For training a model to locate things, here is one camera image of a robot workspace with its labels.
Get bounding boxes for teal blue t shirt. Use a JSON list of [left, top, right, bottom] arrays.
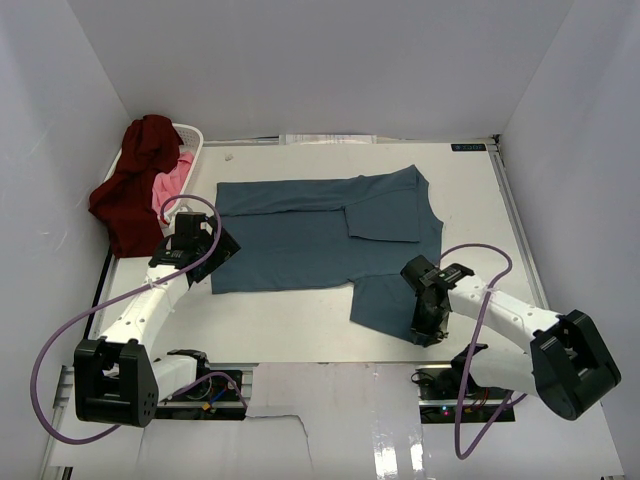
[[211, 166, 444, 341]]

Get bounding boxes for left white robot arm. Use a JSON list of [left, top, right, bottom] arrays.
[[74, 212, 240, 428]]

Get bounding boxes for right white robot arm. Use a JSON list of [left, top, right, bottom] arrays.
[[401, 255, 621, 420]]

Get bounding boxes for pink t shirt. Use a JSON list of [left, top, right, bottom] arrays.
[[151, 151, 194, 214]]

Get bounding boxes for dark red t shirt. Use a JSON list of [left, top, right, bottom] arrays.
[[89, 115, 182, 258]]

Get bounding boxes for white plastic laundry basket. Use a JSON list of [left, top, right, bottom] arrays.
[[104, 121, 205, 236]]

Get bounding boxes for paper sheet at back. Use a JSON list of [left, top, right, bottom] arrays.
[[279, 134, 377, 145]]

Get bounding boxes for dark label sticker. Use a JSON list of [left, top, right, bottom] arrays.
[[451, 143, 487, 152]]

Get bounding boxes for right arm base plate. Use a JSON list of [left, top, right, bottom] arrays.
[[410, 365, 506, 425]]

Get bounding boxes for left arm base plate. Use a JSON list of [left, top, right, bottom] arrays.
[[155, 376, 246, 421]]

